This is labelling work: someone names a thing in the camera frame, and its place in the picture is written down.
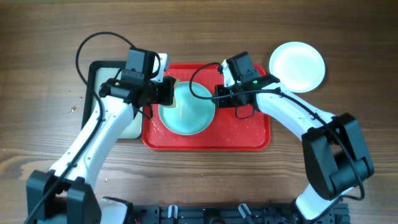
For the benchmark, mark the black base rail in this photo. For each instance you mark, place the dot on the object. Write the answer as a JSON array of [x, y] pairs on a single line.
[[217, 214]]

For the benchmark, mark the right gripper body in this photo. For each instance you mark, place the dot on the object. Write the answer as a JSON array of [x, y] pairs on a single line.
[[229, 101]]

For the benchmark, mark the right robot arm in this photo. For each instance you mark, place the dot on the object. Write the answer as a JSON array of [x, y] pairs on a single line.
[[335, 153]]

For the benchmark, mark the red plastic tray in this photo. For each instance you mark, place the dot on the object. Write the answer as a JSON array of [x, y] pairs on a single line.
[[230, 130]]

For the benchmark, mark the light blue plate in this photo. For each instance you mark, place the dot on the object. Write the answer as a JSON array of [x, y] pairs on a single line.
[[191, 115]]

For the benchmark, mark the black water tray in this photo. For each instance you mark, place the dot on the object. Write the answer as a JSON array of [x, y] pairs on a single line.
[[99, 72]]

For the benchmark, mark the green yellow sponge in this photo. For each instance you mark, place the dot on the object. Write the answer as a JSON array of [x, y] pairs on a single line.
[[175, 88]]

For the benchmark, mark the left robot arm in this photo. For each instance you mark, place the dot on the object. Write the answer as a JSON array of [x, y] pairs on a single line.
[[66, 193]]

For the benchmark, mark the white round plate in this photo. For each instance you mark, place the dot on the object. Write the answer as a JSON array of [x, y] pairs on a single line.
[[299, 66]]

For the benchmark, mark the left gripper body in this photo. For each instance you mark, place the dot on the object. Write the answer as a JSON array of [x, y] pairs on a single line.
[[160, 92]]

